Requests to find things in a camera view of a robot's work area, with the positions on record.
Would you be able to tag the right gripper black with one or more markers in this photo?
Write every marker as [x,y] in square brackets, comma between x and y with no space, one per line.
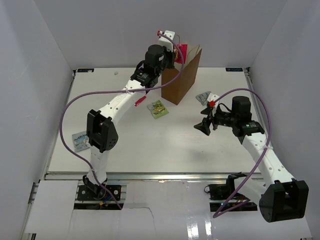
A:
[204,126]

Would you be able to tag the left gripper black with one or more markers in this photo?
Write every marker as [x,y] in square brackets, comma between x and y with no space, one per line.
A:
[171,55]

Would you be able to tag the red snack packet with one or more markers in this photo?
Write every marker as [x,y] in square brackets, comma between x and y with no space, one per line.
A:
[139,101]
[183,53]

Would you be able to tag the grey blue snack packet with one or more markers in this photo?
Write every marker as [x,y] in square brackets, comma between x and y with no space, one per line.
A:
[203,97]

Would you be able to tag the brown paper bag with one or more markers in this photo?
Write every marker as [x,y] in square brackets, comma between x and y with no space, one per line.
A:
[184,73]

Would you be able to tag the light green snack packet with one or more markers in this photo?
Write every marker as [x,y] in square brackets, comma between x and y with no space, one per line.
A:
[157,109]

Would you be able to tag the silver blue snack packet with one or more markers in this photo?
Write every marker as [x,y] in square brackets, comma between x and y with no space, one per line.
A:
[80,141]

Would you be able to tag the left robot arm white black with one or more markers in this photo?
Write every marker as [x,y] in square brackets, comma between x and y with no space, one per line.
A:
[101,124]

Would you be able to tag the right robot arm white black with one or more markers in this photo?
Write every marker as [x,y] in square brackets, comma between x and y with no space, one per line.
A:
[282,197]

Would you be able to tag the blue label right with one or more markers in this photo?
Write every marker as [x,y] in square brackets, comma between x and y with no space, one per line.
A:
[234,69]

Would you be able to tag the blue label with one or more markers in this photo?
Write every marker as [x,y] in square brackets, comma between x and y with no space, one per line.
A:
[85,70]
[234,69]

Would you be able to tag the blue label left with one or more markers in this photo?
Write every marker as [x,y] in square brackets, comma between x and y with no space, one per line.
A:
[85,70]

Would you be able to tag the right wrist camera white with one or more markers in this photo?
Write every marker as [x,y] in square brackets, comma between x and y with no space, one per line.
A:
[212,100]

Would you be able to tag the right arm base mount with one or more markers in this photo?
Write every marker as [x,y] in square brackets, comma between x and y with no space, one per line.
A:
[219,192]

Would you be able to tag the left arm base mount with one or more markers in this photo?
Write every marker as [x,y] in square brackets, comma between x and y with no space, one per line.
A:
[91,196]

